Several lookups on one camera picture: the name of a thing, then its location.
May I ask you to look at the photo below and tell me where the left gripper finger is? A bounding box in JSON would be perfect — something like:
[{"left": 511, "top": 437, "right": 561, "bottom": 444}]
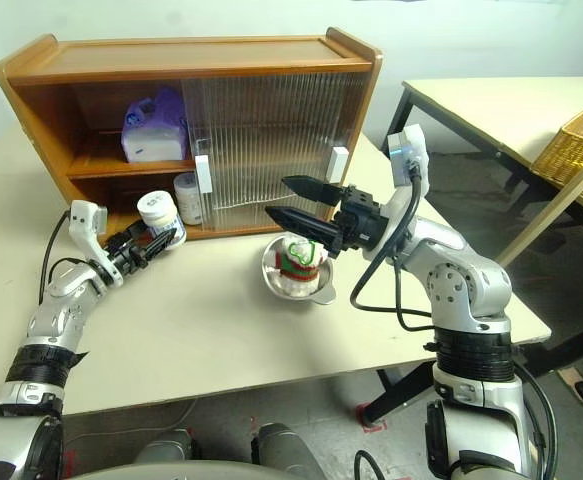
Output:
[
  {"left": 120, "top": 223, "right": 147, "bottom": 244},
  {"left": 143, "top": 228, "right": 180, "bottom": 262}
]

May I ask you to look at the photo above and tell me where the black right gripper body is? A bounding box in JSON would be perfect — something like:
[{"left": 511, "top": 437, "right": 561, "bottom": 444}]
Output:
[{"left": 333, "top": 184, "right": 390, "bottom": 254}]

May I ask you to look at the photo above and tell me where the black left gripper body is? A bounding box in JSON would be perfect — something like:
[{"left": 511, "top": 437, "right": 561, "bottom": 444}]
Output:
[{"left": 103, "top": 233, "right": 148, "bottom": 276}]

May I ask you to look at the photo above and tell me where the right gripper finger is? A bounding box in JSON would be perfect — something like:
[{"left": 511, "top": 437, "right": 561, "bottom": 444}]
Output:
[
  {"left": 264, "top": 204, "right": 345, "bottom": 254},
  {"left": 280, "top": 174, "right": 345, "bottom": 208}
]

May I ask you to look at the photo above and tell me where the white plastic jar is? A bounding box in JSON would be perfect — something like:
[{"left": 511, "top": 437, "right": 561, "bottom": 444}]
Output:
[
  {"left": 136, "top": 190, "right": 188, "bottom": 249},
  {"left": 173, "top": 172, "right": 203, "bottom": 226}
]

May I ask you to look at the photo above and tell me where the white door handle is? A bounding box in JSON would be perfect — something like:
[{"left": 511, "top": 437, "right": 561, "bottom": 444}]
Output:
[
  {"left": 194, "top": 153, "right": 215, "bottom": 196},
  {"left": 327, "top": 146, "right": 349, "bottom": 185}
]

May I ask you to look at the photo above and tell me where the knitted Christmas doll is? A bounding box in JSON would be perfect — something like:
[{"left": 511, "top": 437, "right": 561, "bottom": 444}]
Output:
[{"left": 273, "top": 234, "right": 330, "bottom": 296}]

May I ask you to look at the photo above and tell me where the metal bowl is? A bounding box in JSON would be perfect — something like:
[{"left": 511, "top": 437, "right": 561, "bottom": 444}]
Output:
[{"left": 260, "top": 232, "right": 338, "bottom": 306}]

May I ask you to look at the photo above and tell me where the ribbed clear sliding door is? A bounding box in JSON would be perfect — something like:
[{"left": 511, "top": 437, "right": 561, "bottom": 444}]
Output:
[
  {"left": 180, "top": 74, "right": 337, "bottom": 236},
  {"left": 185, "top": 73, "right": 372, "bottom": 234}
]

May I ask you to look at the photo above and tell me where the purple tissue pack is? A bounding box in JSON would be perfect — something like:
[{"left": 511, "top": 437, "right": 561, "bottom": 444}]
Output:
[{"left": 120, "top": 87, "right": 192, "bottom": 164}]

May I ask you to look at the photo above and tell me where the wooden cabinet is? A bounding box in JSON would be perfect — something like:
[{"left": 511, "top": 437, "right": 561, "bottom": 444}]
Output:
[{"left": 0, "top": 27, "right": 385, "bottom": 244}]

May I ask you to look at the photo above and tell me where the black table leg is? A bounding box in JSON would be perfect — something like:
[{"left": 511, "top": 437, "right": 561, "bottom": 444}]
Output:
[
  {"left": 363, "top": 362, "right": 440, "bottom": 426},
  {"left": 513, "top": 319, "right": 583, "bottom": 376}
]

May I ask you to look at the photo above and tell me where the beige wooden beam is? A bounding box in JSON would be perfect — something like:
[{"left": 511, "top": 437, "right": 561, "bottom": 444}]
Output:
[{"left": 498, "top": 159, "right": 583, "bottom": 269}]

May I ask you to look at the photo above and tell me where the beige table with black legs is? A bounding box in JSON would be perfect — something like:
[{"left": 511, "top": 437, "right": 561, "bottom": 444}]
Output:
[{"left": 388, "top": 75, "right": 583, "bottom": 211}]

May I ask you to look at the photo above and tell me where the dark grey rounded shape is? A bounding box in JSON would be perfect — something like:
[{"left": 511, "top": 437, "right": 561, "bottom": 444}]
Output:
[
  {"left": 250, "top": 422, "right": 322, "bottom": 474},
  {"left": 133, "top": 427, "right": 202, "bottom": 466}
]

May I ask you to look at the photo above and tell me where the red floor tape mark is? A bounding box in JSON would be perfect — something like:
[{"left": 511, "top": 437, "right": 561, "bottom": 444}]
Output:
[{"left": 356, "top": 403, "right": 388, "bottom": 434}]

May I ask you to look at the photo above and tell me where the wicker basket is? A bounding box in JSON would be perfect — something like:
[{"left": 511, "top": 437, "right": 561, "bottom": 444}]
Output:
[{"left": 530, "top": 103, "right": 583, "bottom": 207}]

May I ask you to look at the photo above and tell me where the silver robot torso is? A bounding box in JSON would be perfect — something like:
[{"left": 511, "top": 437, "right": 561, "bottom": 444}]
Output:
[{"left": 65, "top": 459, "right": 322, "bottom": 480}]

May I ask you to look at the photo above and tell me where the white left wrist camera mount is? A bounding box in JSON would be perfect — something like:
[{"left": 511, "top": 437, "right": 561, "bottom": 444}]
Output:
[{"left": 68, "top": 199, "right": 122, "bottom": 286}]

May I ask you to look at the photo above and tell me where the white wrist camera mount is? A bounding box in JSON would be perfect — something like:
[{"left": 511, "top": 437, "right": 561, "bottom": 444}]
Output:
[
  {"left": 68, "top": 199, "right": 122, "bottom": 286},
  {"left": 359, "top": 124, "right": 431, "bottom": 261}
]

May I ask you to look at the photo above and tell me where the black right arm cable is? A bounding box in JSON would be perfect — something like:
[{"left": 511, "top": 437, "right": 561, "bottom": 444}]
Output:
[{"left": 349, "top": 162, "right": 435, "bottom": 334}]

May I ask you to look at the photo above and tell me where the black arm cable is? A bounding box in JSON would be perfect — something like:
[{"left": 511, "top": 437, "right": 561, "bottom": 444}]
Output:
[
  {"left": 38, "top": 209, "right": 92, "bottom": 306},
  {"left": 349, "top": 162, "right": 435, "bottom": 334}
]

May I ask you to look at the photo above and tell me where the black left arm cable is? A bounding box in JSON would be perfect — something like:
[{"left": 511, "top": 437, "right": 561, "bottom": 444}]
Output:
[{"left": 38, "top": 209, "right": 92, "bottom": 306}]

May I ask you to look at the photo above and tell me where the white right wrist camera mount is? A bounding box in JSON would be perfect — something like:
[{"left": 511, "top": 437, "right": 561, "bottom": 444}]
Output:
[{"left": 359, "top": 124, "right": 431, "bottom": 261}]

